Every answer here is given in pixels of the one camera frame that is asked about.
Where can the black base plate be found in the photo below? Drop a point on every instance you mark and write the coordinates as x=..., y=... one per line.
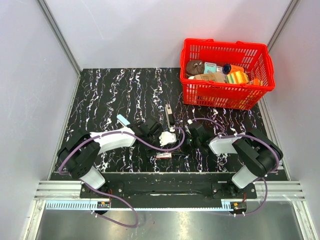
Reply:
x=171, y=202

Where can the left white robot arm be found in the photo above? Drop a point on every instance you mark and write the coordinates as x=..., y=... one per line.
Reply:
x=78, y=155

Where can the orange bottle blue cap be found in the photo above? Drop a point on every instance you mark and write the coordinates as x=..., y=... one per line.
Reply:
x=230, y=68

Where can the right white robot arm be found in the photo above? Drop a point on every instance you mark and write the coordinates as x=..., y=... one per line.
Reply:
x=258, y=153

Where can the teal white box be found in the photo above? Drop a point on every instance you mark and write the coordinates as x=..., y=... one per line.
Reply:
x=210, y=67

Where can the brown cardboard box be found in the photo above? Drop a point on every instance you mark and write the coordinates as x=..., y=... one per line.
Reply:
x=216, y=77

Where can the aluminium frame rail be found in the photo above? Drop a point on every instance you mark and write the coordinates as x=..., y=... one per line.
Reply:
x=272, y=190

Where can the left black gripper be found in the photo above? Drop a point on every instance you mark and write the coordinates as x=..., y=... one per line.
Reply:
x=150, y=152

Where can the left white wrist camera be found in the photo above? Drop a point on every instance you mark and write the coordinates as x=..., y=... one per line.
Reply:
x=166, y=138

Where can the yellow green sticky notes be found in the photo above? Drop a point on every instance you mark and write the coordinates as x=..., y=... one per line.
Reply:
x=237, y=77

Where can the red plastic basket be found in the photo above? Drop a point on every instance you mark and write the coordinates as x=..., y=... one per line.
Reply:
x=253, y=57

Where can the brown round item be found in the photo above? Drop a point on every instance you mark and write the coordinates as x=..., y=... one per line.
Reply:
x=195, y=67

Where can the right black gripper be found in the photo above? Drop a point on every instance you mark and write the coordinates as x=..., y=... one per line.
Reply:
x=187, y=150

